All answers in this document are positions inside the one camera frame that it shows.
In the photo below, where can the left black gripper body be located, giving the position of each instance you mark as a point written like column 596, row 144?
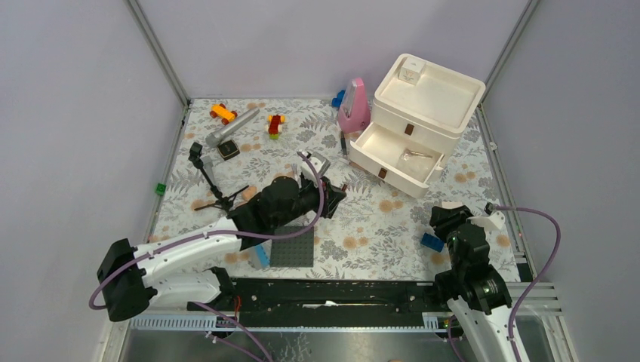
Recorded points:
column 309, row 200

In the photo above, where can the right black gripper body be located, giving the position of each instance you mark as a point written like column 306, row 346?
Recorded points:
column 444, row 228

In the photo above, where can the clear plastic bag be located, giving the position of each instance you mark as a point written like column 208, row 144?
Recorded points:
column 413, row 162

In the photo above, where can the cream three-drawer organizer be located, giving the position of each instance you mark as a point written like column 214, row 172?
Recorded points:
column 429, row 117

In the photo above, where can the white cosmetic box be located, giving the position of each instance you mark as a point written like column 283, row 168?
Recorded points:
column 411, row 70

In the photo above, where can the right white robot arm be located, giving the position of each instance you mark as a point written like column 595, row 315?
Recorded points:
column 472, row 288

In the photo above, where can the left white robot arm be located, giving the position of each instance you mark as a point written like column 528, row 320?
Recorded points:
column 132, row 278

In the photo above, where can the small peach makeup sponge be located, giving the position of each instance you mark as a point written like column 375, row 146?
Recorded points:
column 249, row 193

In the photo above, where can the small pink lip tube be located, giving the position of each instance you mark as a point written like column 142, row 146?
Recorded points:
column 294, row 172

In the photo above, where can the blue lego brick left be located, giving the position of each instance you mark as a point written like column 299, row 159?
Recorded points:
column 432, row 242

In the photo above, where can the grey lego baseplate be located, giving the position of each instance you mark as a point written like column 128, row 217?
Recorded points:
column 297, row 252

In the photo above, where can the black mini tripod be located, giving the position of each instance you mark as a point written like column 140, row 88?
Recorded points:
column 205, row 167

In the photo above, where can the blue grey lego brick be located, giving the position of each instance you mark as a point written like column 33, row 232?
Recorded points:
column 259, row 257

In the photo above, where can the black square compact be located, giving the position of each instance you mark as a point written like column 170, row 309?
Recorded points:
column 228, row 150

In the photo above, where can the red yellow toy figure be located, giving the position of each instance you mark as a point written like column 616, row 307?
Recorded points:
column 274, row 126

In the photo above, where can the blue toy brick back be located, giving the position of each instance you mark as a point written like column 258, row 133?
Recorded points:
column 338, row 99

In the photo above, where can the grey microphone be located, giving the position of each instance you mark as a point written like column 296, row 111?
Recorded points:
column 217, row 137

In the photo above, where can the orange toy car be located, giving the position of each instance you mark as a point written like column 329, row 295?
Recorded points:
column 220, row 111

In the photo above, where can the green clip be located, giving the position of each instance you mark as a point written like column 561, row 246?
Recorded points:
column 160, row 189

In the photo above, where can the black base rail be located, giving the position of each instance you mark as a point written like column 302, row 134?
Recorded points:
column 293, row 303

